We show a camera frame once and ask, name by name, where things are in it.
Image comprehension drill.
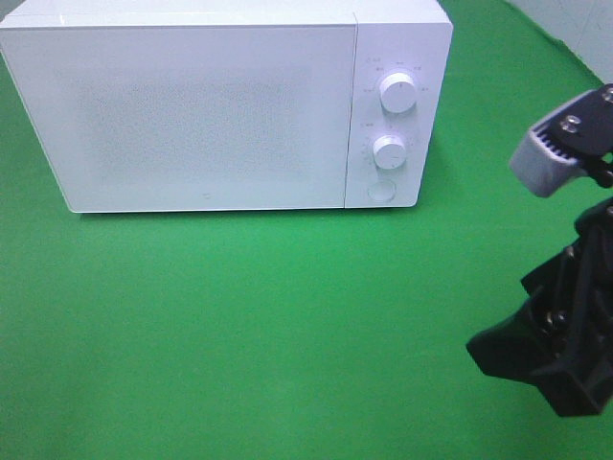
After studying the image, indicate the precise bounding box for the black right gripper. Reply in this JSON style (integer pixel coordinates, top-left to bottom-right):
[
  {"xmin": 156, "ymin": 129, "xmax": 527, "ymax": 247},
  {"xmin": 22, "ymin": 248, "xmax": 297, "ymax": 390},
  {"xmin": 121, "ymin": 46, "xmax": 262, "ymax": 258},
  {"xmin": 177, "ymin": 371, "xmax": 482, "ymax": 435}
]
[{"xmin": 466, "ymin": 198, "xmax": 612, "ymax": 417}]

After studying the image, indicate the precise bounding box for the white microwave oven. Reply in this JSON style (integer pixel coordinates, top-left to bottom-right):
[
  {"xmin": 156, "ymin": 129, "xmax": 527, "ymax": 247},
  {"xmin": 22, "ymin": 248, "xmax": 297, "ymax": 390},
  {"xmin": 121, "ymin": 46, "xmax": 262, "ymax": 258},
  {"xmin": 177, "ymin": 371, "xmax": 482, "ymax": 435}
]
[{"xmin": 1, "ymin": 1, "xmax": 453, "ymax": 208}]

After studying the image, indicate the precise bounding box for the white microwave door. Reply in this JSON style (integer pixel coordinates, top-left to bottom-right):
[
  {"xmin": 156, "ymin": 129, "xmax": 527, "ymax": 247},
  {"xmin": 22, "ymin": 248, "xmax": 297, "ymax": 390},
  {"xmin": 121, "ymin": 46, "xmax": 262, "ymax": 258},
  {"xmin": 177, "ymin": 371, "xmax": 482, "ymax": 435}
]
[{"xmin": 1, "ymin": 25, "xmax": 355, "ymax": 213}]

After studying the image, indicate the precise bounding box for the round door release button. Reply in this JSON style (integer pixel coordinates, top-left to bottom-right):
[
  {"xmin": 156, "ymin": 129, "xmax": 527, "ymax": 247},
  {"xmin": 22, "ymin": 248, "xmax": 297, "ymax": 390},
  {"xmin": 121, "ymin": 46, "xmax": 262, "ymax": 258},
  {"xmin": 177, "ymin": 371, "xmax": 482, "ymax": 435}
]
[{"xmin": 368, "ymin": 179, "xmax": 397, "ymax": 202}]

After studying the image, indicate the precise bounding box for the lower white dial knob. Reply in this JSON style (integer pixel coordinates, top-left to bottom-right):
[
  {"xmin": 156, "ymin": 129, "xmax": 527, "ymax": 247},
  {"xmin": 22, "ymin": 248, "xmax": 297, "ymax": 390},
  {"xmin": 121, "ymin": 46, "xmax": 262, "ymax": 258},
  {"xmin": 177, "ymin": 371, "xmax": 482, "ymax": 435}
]
[{"xmin": 373, "ymin": 134, "xmax": 408, "ymax": 171}]

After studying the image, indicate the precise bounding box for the green table cloth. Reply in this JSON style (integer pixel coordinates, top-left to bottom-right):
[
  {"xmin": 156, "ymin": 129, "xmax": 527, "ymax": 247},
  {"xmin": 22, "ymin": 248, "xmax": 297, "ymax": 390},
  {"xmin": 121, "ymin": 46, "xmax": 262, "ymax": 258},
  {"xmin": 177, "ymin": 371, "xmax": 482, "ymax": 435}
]
[{"xmin": 1, "ymin": 1, "xmax": 612, "ymax": 459}]

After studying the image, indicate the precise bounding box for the upper white dial knob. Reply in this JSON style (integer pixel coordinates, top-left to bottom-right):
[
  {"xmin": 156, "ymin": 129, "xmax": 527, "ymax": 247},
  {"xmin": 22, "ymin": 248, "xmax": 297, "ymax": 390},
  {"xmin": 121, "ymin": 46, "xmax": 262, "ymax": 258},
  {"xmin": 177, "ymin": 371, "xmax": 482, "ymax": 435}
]
[{"xmin": 377, "ymin": 70, "xmax": 418, "ymax": 114}]

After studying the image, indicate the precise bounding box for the white dial knob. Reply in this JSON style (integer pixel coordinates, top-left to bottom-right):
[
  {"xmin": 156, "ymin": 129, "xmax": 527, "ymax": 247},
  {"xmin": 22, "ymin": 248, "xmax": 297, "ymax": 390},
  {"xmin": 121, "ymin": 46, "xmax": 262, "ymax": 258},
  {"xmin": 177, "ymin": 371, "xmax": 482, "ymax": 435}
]
[
  {"xmin": 373, "ymin": 134, "xmax": 408, "ymax": 171},
  {"xmin": 377, "ymin": 70, "xmax": 418, "ymax": 114}
]

